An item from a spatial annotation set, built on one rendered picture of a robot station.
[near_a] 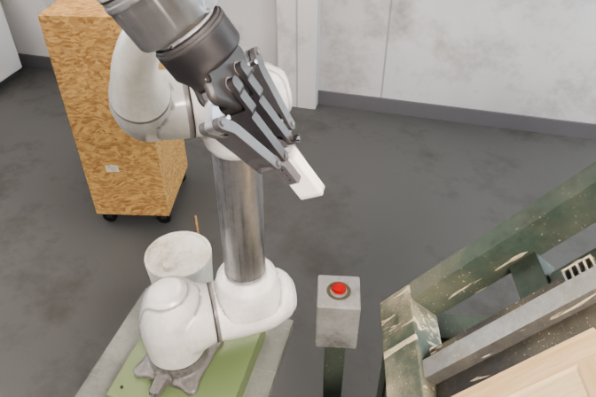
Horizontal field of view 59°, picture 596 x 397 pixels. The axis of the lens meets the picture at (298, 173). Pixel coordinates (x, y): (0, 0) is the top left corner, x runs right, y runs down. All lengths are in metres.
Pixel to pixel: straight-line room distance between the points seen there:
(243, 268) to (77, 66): 1.70
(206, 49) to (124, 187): 2.58
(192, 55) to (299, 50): 3.56
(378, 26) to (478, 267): 2.74
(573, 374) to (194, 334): 0.82
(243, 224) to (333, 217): 2.02
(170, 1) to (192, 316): 0.97
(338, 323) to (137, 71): 0.98
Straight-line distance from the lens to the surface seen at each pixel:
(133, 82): 0.78
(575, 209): 1.40
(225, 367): 1.50
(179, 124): 0.94
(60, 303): 2.92
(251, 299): 1.29
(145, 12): 0.46
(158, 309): 1.30
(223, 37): 0.48
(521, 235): 1.41
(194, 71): 0.48
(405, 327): 1.49
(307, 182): 0.58
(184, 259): 2.42
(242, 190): 1.08
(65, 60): 2.72
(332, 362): 1.71
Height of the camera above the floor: 2.05
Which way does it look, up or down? 36 degrees down
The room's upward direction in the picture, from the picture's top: straight up
